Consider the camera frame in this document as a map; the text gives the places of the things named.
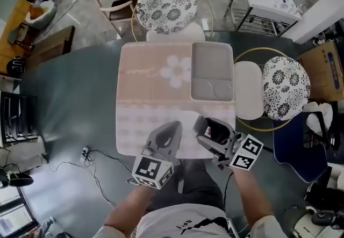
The computer screen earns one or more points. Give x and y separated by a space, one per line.
14 219

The black slatted rack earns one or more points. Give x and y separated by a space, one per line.
17 118

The black stand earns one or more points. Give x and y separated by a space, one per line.
329 135

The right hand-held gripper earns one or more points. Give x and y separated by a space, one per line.
242 157

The white plastic bag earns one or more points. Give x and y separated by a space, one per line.
318 114

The person's dark trousers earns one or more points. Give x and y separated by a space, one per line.
196 186

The person's right forearm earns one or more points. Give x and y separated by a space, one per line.
251 196

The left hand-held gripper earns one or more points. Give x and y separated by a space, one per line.
150 169

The wooden chair dark seat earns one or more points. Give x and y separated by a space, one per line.
121 11

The white and black device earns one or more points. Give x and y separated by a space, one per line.
314 222

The white power strip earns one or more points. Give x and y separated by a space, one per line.
85 154

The white egg chair orange cushion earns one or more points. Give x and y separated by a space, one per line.
40 15

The cardboard box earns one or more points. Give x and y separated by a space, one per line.
323 70

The person's left forearm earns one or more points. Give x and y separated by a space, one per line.
126 207

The pink flower placemat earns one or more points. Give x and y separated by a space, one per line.
150 97

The dark blue floor mat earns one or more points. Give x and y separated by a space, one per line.
295 151

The gold frame chair white backrest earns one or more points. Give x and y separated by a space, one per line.
248 90
174 35

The black lamp head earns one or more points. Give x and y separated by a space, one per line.
18 179

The floral round seat cushion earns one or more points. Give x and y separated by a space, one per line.
286 87
165 7

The person's white shirt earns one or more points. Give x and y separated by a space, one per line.
182 220

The clear pump bottle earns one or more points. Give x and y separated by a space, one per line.
284 3

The grey compartment plate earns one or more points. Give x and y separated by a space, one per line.
211 65

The brown wooden bench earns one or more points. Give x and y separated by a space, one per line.
51 46

